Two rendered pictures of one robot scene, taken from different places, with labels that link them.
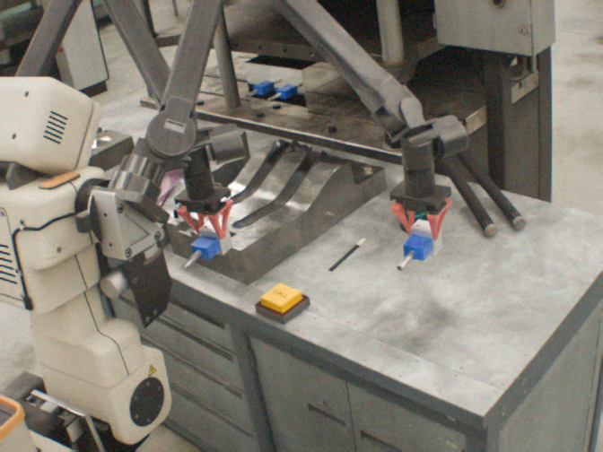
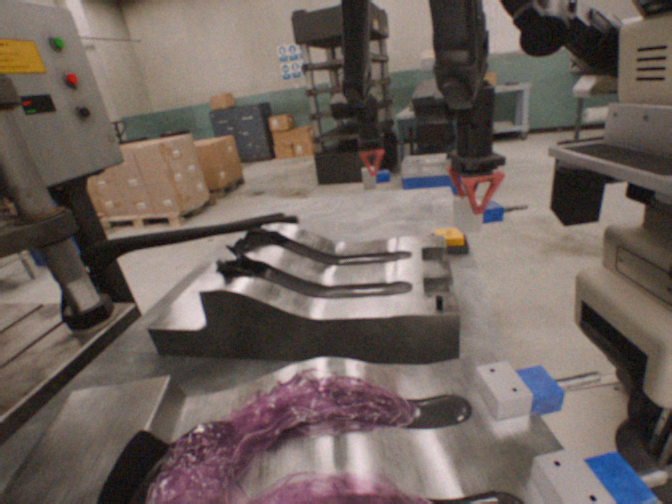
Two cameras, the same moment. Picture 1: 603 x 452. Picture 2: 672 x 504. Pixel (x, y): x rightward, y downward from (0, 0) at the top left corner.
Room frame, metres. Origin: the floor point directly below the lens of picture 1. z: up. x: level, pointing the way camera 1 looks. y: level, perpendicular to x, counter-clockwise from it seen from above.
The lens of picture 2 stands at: (1.86, 0.54, 1.18)
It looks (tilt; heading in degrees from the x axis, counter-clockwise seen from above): 25 degrees down; 238
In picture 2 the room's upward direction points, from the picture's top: 9 degrees counter-clockwise
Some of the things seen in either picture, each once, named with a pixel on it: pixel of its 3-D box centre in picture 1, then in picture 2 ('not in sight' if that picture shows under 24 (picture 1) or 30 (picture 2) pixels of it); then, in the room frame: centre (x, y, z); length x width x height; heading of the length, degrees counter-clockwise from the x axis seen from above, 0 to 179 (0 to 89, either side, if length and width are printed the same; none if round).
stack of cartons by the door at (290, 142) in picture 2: not in sight; (293, 135); (-1.67, -6.01, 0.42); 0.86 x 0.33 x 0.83; 127
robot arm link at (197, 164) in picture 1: (196, 156); (471, 104); (1.33, 0.18, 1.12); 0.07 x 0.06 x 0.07; 102
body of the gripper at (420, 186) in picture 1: (419, 181); (369, 131); (1.21, -0.23, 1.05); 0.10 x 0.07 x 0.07; 52
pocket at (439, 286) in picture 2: (192, 230); (439, 296); (1.50, 0.25, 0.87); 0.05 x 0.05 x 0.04; 43
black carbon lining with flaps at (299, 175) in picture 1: (268, 179); (308, 259); (1.61, 0.06, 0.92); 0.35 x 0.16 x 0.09; 133
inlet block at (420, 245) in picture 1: (415, 250); (385, 176); (1.18, -0.20, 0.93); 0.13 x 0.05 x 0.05; 141
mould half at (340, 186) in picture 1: (279, 195); (306, 281); (1.62, 0.04, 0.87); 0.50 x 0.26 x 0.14; 133
